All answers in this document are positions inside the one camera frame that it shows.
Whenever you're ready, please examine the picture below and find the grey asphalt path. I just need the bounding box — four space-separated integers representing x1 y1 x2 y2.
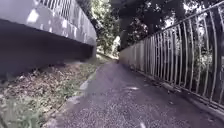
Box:
53 59 224 128

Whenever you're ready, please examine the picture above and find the group of trees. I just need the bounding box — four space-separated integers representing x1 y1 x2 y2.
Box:
77 0 224 58

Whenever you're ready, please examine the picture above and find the concrete kerb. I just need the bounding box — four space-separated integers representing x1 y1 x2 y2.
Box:
42 63 105 128

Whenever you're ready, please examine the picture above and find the grey metal railing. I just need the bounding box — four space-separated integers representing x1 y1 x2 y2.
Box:
118 2 224 108

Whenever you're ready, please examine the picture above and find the leaf-strewn grass strip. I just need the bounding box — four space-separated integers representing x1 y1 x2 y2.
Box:
0 54 111 128

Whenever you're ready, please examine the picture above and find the grey concrete wall with railing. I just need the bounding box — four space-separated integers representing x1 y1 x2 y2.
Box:
0 0 98 81

